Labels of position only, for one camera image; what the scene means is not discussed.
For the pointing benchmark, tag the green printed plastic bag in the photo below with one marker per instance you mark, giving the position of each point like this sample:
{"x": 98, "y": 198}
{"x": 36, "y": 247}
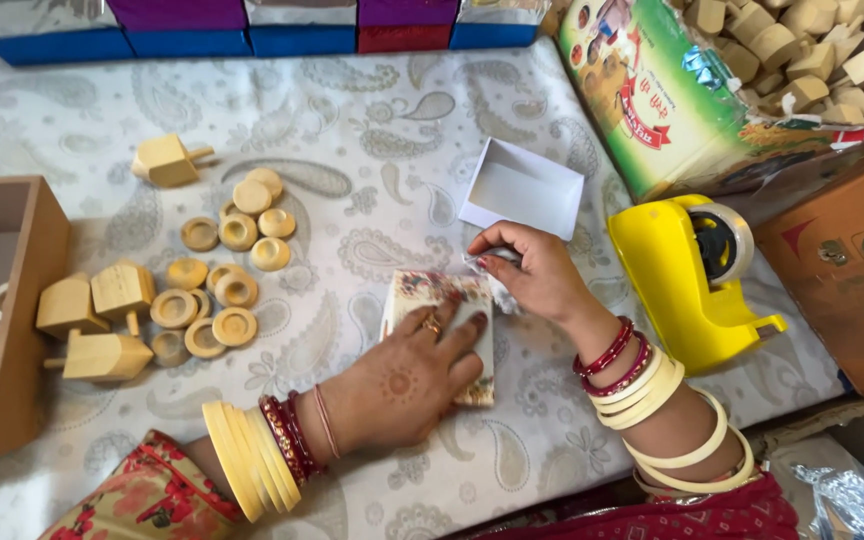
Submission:
{"x": 649, "y": 112}

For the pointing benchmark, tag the purple and red gift box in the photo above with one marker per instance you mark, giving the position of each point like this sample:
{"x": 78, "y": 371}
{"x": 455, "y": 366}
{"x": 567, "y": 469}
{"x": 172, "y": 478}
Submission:
{"x": 406, "y": 34}

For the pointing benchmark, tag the person's left hand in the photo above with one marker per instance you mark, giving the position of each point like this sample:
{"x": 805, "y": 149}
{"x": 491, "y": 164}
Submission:
{"x": 394, "y": 390}

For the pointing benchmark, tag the red patterned garment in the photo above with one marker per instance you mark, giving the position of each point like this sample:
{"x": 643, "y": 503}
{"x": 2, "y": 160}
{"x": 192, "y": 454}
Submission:
{"x": 664, "y": 517}

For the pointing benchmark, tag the stack of wide cream bangles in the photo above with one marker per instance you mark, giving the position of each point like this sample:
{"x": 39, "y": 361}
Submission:
{"x": 252, "y": 457}

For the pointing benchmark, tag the thin pink wrist band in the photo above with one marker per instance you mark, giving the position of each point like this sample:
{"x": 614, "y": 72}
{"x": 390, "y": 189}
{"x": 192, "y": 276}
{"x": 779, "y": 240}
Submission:
{"x": 327, "y": 424}

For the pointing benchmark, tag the floral printed gift box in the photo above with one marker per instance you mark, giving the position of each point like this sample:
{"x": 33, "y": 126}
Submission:
{"x": 417, "y": 292}

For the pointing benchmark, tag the silver crinkled plastic bag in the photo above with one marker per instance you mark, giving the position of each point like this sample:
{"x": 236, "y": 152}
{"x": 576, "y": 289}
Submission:
{"x": 852, "y": 502}

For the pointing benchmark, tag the set of red patterned bangles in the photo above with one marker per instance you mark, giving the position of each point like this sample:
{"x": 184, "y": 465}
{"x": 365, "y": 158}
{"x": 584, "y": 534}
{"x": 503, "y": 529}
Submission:
{"x": 289, "y": 439}

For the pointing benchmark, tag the clear tape roll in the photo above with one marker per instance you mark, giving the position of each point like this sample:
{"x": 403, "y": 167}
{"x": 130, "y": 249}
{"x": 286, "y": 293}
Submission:
{"x": 736, "y": 236}

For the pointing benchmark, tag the red glossy bangle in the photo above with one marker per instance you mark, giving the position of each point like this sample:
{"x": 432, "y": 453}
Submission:
{"x": 606, "y": 352}
{"x": 623, "y": 377}

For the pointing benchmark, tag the clear plastic wrap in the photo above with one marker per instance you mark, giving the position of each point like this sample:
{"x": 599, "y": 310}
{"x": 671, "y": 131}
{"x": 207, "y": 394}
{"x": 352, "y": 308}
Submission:
{"x": 505, "y": 296}

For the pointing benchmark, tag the thin cream bangle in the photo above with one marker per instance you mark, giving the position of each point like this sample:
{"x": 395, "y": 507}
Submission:
{"x": 732, "y": 474}
{"x": 702, "y": 448}

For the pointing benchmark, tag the heap of wooden tops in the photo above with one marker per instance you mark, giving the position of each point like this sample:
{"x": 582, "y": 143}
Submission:
{"x": 799, "y": 60}

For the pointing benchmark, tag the brown cardboard carton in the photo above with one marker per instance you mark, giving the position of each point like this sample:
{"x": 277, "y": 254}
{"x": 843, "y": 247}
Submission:
{"x": 844, "y": 277}

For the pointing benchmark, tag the set of cream wrist bangles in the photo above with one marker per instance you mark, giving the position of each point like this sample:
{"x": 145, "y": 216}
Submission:
{"x": 646, "y": 394}

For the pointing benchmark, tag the cream floral sleeve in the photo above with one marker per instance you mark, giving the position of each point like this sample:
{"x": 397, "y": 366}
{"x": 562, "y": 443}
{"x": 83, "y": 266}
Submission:
{"x": 147, "y": 495}

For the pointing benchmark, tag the purple and blue gift box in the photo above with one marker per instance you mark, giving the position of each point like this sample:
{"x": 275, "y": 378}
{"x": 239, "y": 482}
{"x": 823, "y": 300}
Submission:
{"x": 184, "y": 37}

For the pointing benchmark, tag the group of small wooden cups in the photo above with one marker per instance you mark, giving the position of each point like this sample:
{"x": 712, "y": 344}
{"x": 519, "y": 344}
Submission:
{"x": 237, "y": 232}

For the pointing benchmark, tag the wooden spinning top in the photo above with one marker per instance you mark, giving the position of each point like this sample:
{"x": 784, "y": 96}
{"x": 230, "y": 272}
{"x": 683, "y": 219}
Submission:
{"x": 166, "y": 161}
{"x": 123, "y": 289}
{"x": 106, "y": 358}
{"x": 68, "y": 307}

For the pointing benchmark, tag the flat brown cardboard sheet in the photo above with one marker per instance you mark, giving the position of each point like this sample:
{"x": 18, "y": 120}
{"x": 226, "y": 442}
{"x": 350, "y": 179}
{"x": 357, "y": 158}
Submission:
{"x": 814, "y": 424}

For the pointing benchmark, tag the brown wooden tray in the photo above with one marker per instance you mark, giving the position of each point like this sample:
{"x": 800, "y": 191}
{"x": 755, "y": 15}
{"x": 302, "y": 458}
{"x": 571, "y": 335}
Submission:
{"x": 38, "y": 300}

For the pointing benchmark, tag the yellow tape dispenser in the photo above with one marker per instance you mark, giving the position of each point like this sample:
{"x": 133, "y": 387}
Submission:
{"x": 664, "y": 300}

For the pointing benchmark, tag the person's right hand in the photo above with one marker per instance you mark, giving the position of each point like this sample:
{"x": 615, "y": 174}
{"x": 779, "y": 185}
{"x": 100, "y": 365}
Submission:
{"x": 544, "y": 277}

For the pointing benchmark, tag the white open paper box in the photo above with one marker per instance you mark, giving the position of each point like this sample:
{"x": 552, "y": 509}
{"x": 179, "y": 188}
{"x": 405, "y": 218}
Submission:
{"x": 526, "y": 191}

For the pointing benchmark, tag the white paisley tablecloth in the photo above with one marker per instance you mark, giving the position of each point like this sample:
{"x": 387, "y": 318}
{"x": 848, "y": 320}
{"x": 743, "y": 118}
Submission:
{"x": 372, "y": 135}

